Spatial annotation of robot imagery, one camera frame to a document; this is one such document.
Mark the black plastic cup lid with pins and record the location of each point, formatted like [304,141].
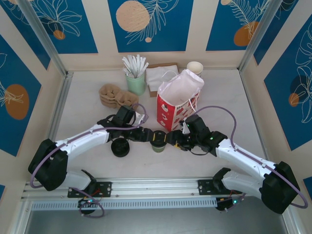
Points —
[119,147]
[120,156]
[159,137]

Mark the red white paper bag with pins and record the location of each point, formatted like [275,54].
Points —
[170,117]

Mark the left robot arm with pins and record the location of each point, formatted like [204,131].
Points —
[83,139]

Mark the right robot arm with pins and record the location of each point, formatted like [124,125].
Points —
[243,156]

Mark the mint green straw holder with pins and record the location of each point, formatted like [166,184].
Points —
[136,85]

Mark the brown cardboard napkin box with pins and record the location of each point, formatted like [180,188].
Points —
[152,93]

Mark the white wrapped straw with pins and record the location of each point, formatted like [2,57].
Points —
[138,64]
[142,66]
[144,69]
[134,64]
[126,66]
[125,71]
[130,65]

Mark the white paper napkins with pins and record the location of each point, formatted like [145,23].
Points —
[156,75]

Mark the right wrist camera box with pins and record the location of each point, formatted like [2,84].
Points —
[185,128]

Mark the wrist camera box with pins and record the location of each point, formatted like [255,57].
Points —
[140,118]
[185,128]

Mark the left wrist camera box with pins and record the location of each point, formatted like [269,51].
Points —
[140,118]

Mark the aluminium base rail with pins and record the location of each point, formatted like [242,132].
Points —
[156,185]

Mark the aluminium frame post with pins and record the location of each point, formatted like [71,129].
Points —
[47,41]
[259,36]

